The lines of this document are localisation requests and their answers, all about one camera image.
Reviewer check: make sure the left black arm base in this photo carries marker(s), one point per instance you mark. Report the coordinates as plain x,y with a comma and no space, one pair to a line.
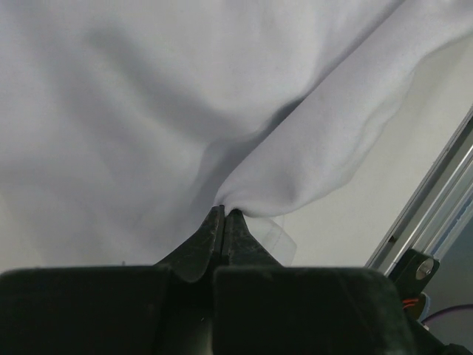
410,275

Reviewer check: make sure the aluminium rail frame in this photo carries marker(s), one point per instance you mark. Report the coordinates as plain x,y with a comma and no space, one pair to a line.
439,209

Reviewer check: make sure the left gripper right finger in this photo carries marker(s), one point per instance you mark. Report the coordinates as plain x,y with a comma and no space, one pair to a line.
271,309

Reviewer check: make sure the white skirt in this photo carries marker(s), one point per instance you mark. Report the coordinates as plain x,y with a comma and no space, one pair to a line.
124,122

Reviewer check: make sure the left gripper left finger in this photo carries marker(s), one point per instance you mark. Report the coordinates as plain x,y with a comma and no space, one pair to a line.
110,309

